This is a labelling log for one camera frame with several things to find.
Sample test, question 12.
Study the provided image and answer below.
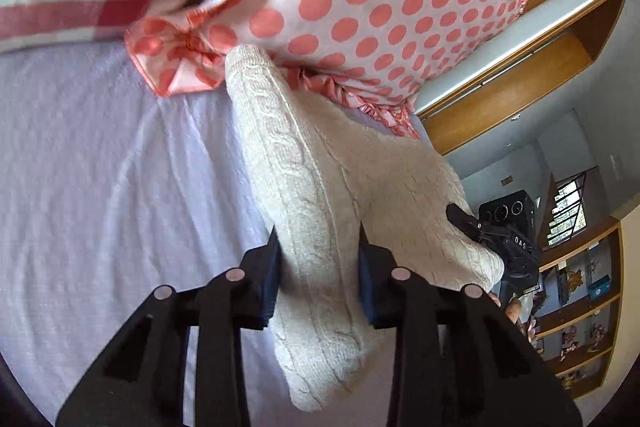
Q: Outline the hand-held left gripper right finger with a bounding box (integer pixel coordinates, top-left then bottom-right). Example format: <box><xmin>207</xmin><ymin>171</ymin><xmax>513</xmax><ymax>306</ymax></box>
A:
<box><xmin>359</xmin><ymin>223</ymin><xmax>583</xmax><ymax>427</ymax></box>

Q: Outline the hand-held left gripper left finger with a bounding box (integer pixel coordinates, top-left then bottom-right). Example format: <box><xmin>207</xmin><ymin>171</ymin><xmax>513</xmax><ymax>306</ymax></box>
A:
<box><xmin>55</xmin><ymin>227</ymin><xmax>282</xmax><ymax>427</ymax></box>

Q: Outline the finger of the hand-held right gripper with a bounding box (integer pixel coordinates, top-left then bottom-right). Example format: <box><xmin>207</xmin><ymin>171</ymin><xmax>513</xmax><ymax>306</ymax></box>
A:
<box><xmin>446</xmin><ymin>203</ymin><xmax>488</xmax><ymax>244</ymax></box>

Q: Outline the cream cable-knit sweater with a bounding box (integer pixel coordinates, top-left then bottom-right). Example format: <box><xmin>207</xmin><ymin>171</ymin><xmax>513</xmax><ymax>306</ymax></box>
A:
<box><xmin>224</xmin><ymin>45</ymin><xmax>505</xmax><ymax>412</ymax></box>

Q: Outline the person's right hand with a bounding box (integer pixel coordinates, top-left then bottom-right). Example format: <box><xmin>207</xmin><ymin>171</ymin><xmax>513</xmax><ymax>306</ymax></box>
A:
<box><xmin>487</xmin><ymin>292</ymin><xmax>540</xmax><ymax>344</ymax></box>

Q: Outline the barred window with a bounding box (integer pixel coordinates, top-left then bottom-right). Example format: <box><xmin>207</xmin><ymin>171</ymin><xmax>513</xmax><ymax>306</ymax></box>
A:
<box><xmin>546</xmin><ymin>173</ymin><xmax>587</xmax><ymax>247</ymax></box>

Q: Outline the wooden bookshelf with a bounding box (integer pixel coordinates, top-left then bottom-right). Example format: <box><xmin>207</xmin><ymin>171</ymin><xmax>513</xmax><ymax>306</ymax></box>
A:
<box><xmin>531</xmin><ymin>218</ymin><xmax>623</xmax><ymax>400</ymax></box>

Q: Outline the wooden wardrobe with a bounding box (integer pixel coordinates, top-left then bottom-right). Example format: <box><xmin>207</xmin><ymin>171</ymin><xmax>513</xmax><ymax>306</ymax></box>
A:
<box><xmin>416</xmin><ymin>0</ymin><xmax>633</xmax><ymax>156</ymax></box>

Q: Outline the lavender bed sheet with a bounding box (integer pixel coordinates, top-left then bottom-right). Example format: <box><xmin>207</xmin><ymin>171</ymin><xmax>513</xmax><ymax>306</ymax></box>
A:
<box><xmin>0</xmin><ymin>38</ymin><xmax>441</xmax><ymax>427</ymax></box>

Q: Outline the pink polka dot pillow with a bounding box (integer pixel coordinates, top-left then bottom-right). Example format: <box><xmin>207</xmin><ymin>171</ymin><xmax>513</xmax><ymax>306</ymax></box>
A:
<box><xmin>125</xmin><ymin>0</ymin><xmax>530</xmax><ymax>140</ymax></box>

